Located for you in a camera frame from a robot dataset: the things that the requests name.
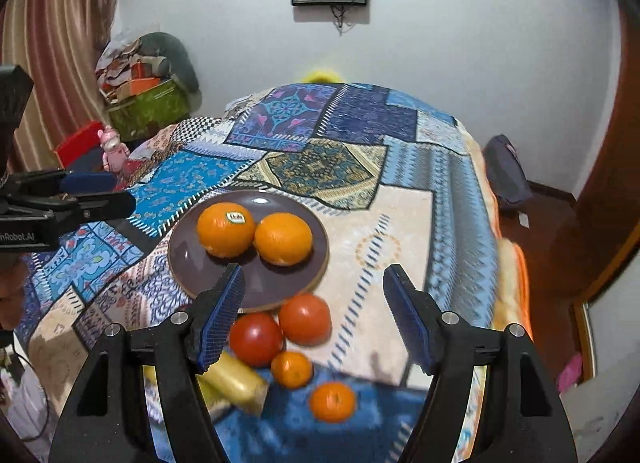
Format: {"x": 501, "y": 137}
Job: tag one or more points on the pink toy figure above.
{"x": 114, "y": 150}

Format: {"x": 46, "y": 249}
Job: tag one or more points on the brown wooden door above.
{"x": 615, "y": 168}

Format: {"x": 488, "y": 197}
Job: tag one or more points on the small mandarin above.
{"x": 292, "y": 369}
{"x": 332, "y": 402}

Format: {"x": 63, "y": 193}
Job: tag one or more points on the brown ceramic plate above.
{"x": 295, "y": 280}

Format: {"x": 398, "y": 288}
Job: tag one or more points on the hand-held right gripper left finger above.
{"x": 219, "y": 328}

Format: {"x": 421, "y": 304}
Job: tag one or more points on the pink cloth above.
{"x": 570, "y": 373}

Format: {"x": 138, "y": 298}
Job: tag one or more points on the grey-green cushion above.
{"x": 175, "y": 55}

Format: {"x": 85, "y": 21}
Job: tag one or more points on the orange cardboard box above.
{"x": 142, "y": 86}

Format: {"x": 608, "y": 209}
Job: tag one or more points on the red tomato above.
{"x": 305, "y": 319}
{"x": 256, "y": 340}

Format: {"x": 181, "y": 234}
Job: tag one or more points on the plain large orange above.
{"x": 283, "y": 239}

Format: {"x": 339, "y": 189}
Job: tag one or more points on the green patterned box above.
{"x": 150, "y": 110}

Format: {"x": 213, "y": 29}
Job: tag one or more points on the patchwork printed blanket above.
{"x": 350, "y": 168}

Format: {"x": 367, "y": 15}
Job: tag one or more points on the red box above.
{"x": 80, "y": 143}

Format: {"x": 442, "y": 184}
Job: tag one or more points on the orange blanket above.
{"x": 515, "y": 283}

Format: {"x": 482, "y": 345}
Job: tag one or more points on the orange with sticker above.
{"x": 222, "y": 230}

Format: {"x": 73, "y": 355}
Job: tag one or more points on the dark grey bag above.
{"x": 505, "y": 173}

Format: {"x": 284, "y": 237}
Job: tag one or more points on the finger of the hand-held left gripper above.
{"x": 100, "y": 205}
{"x": 75, "y": 182}

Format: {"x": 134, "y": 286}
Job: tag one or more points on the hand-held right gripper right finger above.
{"x": 411, "y": 330}

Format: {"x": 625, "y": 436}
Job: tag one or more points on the white cloth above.
{"x": 27, "y": 398}

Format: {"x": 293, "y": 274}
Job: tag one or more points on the yellow plush object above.
{"x": 324, "y": 76}

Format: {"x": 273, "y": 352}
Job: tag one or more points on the striped brown curtain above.
{"x": 55, "y": 43}

